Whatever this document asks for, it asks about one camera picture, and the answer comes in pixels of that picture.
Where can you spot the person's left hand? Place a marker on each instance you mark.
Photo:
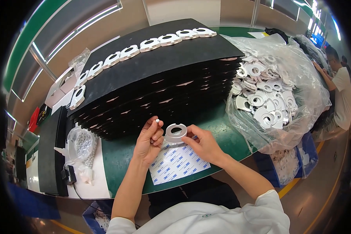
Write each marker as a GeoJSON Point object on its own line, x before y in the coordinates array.
{"type": "Point", "coordinates": [143, 146]}

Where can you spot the person's right hand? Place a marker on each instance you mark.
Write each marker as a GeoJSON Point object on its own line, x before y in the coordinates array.
{"type": "Point", "coordinates": [206, 146]}

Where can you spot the white printed adhesive sheet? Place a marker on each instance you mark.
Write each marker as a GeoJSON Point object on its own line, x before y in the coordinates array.
{"type": "Point", "coordinates": [178, 163]}

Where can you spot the person's legs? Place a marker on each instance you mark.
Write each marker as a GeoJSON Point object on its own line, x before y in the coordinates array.
{"type": "Point", "coordinates": [193, 196]}

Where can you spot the white paper sheet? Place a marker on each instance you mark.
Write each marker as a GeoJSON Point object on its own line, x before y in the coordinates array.
{"type": "Point", "coordinates": [98, 175]}

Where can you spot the clear bag of white balls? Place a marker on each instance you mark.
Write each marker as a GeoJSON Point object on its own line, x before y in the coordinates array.
{"type": "Point", "coordinates": [83, 146]}

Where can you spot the small white plastic bag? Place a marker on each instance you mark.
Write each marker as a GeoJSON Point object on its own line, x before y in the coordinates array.
{"type": "Point", "coordinates": [84, 174]}

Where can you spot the stack of black foam trays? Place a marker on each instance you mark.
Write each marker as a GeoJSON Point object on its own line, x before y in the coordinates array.
{"type": "Point", "coordinates": [161, 76]}

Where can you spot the person's body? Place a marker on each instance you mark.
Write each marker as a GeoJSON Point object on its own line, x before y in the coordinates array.
{"type": "Point", "coordinates": [199, 219]}

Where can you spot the blue crate of white parts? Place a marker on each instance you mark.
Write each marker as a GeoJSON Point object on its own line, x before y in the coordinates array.
{"type": "Point", "coordinates": [98, 218]}
{"type": "Point", "coordinates": [286, 163]}

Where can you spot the black foam sheet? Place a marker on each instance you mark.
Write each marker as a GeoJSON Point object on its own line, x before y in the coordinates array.
{"type": "Point", "coordinates": [51, 152]}

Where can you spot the white cardboard boxes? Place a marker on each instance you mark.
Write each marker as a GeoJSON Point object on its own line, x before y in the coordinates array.
{"type": "Point", "coordinates": [60, 90]}

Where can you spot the empty clear plastic bag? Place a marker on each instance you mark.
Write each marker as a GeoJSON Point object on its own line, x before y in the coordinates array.
{"type": "Point", "coordinates": [79, 61]}

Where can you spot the red plastic object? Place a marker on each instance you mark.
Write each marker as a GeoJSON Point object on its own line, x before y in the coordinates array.
{"type": "Point", "coordinates": [33, 119]}

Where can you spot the blue chair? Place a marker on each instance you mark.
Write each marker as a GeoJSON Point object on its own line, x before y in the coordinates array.
{"type": "Point", "coordinates": [33, 201]}

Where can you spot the yellow paper note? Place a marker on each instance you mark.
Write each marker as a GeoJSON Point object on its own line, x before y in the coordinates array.
{"type": "Point", "coordinates": [259, 34]}

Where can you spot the black monitor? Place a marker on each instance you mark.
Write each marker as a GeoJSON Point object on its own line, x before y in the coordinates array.
{"type": "Point", "coordinates": [20, 163]}

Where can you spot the black cloth bundle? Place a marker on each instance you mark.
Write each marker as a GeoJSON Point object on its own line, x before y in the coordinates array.
{"type": "Point", "coordinates": [276, 33]}

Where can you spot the clear bag of dark parts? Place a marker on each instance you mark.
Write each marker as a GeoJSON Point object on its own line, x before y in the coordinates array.
{"type": "Point", "coordinates": [310, 49]}

